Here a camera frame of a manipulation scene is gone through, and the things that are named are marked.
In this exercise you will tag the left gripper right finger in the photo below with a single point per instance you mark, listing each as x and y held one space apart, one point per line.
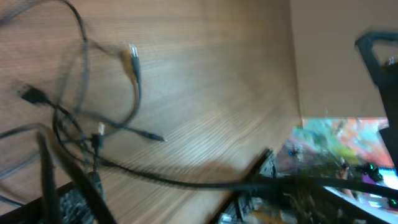
240 204

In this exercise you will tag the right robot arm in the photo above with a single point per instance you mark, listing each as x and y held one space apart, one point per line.
385 78

